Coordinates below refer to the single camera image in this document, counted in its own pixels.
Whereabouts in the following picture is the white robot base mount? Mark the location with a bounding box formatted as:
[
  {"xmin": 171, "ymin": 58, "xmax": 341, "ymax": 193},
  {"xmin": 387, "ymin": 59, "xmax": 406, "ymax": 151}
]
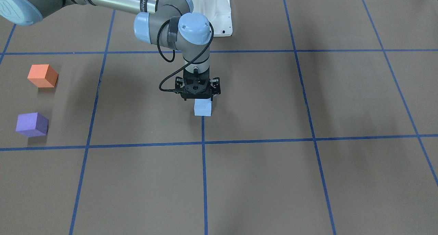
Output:
[{"xmin": 192, "ymin": 0, "xmax": 233, "ymax": 37}]

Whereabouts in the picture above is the black braided cable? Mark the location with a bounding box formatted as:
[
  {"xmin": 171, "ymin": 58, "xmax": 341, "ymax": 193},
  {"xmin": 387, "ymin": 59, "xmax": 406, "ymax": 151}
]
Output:
[{"xmin": 157, "ymin": 18, "xmax": 215, "ymax": 92}]

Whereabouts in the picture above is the orange foam block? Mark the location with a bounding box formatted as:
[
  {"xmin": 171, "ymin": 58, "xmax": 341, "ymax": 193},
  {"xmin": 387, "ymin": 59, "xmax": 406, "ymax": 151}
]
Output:
[{"xmin": 27, "ymin": 64, "xmax": 59, "ymax": 88}]

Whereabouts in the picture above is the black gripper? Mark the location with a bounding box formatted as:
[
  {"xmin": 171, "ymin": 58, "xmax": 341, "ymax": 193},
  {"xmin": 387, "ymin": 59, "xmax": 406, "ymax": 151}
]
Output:
[{"xmin": 175, "ymin": 69, "xmax": 221, "ymax": 100}]

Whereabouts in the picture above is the light blue foam block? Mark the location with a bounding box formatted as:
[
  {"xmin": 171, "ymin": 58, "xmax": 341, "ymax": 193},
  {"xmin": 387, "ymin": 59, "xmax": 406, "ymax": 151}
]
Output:
[{"xmin": 194, "ymin": 99, "xmax": 212, "ymax": 116}]

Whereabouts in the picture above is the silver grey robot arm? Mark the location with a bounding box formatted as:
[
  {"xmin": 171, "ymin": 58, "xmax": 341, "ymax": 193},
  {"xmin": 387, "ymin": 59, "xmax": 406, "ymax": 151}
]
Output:
[{"xmin": 1, "ymin": 0, "xmax": 221, "ymax": 100}]

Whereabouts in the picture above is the purple foam block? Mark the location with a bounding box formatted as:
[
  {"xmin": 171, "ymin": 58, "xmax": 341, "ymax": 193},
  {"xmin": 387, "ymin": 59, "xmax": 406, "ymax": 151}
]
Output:
[{"xmin": 15, "ymin": 113, "xmax": 49, "ymax": 138}]

